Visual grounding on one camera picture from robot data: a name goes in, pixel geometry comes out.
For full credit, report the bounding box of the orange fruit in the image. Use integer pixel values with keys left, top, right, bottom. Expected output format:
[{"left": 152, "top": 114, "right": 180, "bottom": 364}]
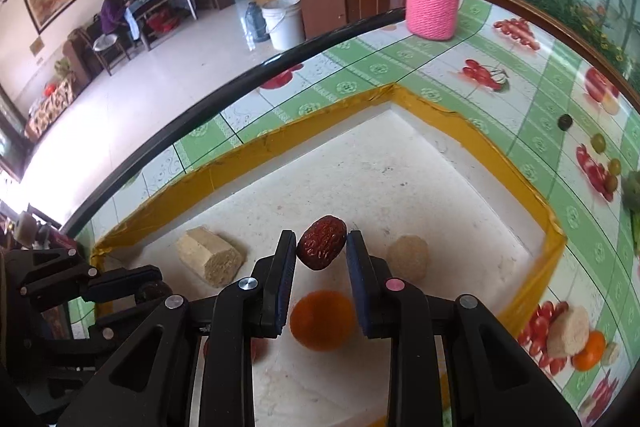
[
  {"left": 572, "top": 331, "right": 606, "bottom": 372},
  {"left": 290, "top": 291, "right": 357, "bottom": 352}
]

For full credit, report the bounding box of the red dried jujube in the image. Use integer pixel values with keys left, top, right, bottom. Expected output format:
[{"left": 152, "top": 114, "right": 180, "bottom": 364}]
[{"left": 296, "top": 216, "right": 347, "bottom": 271}]

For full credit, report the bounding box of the beige round cake piece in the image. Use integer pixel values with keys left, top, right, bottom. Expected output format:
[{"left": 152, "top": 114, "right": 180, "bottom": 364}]
[{"left": 386, "top": 235, "right": 431, "bottom": 284}]

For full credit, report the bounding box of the white tray with yellow rim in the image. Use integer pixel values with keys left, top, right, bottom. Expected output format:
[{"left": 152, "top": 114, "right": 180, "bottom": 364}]
[{"left": 89, "top": 83, "right": 568, "bottom": 427}]

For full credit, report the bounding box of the large beige cylinder piece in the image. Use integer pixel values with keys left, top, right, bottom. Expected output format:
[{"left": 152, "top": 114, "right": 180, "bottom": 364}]
[{"left": 546, "top": 306, "right": 590, "bottom": 359}]

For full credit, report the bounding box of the small beige cylinder piece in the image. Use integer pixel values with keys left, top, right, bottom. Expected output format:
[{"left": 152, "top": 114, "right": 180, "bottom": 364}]
[{"left": 601, "top": 341, "right": 620, "bottom": 367}]

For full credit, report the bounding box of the brownish olive fruit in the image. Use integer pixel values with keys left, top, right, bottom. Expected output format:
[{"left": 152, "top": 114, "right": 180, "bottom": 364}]
[{"left": 604, "top": 173, "right": 618, "bottom": 194}]

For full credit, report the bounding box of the dark olive fruit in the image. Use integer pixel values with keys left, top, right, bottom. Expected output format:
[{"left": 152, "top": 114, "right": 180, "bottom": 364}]
[{"left": 558, "top": 114, "right": 573, "bottom": 131}]

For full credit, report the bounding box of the yellow-green olive fruit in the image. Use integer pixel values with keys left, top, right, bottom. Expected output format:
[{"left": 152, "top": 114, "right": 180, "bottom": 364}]
[{"left": 608, "top": 158, "right": 622, "bottom": 176}]

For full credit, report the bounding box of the green olive fruit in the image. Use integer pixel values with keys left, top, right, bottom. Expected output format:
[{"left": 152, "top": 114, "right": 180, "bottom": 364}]
[{"left": 590, "top": 133, "right": 606, "bottom": 154}]

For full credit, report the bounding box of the green leafy vegetable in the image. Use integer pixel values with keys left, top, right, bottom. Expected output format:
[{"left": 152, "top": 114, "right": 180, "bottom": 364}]
[{"left": 622, "top": 171, "right": 640, "bottom": 212}]

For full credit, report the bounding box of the dark water jug on floor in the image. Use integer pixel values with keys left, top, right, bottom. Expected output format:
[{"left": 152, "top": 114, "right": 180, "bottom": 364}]
[{"left": 244, "top": 1, "right": 269, "bottom": 42}]

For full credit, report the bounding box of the white plastic bucket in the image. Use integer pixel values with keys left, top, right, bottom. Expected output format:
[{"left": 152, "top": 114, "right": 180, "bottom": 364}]
[{"left": 262, "top": 0, "right": 306, "bottom": 52}]

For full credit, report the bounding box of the seated person in purple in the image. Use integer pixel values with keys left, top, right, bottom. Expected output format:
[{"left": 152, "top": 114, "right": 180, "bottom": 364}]
[{"left": 100, "top": 0, "right": 130, "bottom": 40}]

